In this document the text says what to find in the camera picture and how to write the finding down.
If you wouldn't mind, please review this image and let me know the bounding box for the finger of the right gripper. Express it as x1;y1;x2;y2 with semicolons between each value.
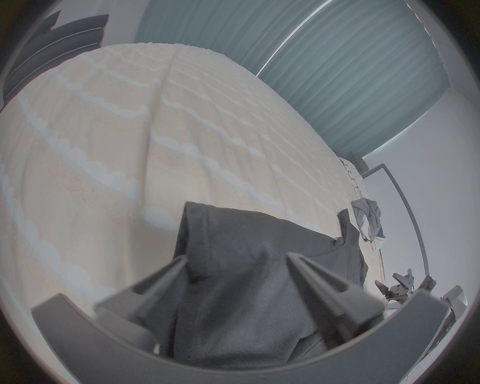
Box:
392;269;415;287
375;280;394;300

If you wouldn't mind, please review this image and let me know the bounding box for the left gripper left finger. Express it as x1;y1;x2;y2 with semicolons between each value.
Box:
94;255;188;353

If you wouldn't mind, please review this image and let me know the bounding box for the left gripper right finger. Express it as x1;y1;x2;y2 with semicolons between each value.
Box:
286;252;387;344

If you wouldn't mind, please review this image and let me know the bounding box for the black T-shirt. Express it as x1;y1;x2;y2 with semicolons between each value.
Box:
135;201;370;372

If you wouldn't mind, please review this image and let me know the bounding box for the pile of clothes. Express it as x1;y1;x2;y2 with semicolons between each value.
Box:
350;198;387;250

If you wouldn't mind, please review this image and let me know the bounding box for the bed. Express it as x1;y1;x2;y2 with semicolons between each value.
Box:
0;42;430;361

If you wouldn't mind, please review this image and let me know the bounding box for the white printed pillow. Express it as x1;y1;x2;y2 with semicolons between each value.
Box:
337;155;367;200

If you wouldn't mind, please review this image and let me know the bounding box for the grey bedside table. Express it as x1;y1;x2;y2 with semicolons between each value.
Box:
334;150;370;172

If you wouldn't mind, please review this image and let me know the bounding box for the blue-green curtain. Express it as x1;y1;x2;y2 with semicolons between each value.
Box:
133;0;331;76
257;0;451;158

